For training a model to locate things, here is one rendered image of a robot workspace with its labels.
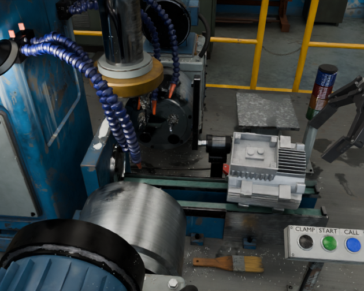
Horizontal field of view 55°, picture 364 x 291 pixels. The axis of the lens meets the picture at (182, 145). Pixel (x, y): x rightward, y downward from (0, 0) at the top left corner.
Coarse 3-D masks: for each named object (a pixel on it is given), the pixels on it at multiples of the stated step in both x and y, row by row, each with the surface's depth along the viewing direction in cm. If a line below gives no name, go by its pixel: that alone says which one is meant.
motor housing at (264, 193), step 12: (288, 156) 94; (300, 156) 93; (288, 168) 93; (300, 168) 92; (228, 180) 109; (240, 180) 95; (252, 180) 94; (276, 180) 93; (288, 180) 93; (300, 180) 92; (228, 192) 96; (252, 192) 94; (264, 192) 93; (276, 192) 93; (252, 204) 101; (264, 204) 98; (276, 204) 96; (288, 204) 95
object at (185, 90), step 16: (160, 96) 112; (176, 96) 111; (192, 96) 119; (128, 112) 116; (144, 112) 115; (160, 112) 115; (176, 112) 114; (192, 112) 115; (144, 128) 119; (160, 128) 119; (176, 128) 118; (144, 144) 124; (160, 144) 123; (176, 144) 123
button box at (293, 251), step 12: (288, 228) 77; (300, 228) 77; (312, 228) 77; (324, 228) 77; (336, 228) 77; (288, 240) 77; (336, 240) 75; (360, 240) 75; (288, 252) 76; (300, 252) 75; (312, 252) 75; (324, 252) 75; (336, 252) 74; (348, 252) 74; (360, 252) 74; (360, 264) 77
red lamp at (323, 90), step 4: (316, 84) 113; (316, 88) 114; (320, 88) 112; (324, 88) 112; (328, 88) 112; (332, 88) 114; (312, 92) 117; (316, 92) 114; (320, 92) 113; (324, 92) 113; (328, 92) 113; (316, 96) 115; (320, 96) 114; (324, 96) 114
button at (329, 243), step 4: (328, 236) 75; (324, 240) 75; (328, 240) 75; (332, 240) 75; (324, 244) 75; (328, 244) 74; (332, 244) 74; (336, 244) 74; (328, 248) 74; (332, 248) 74
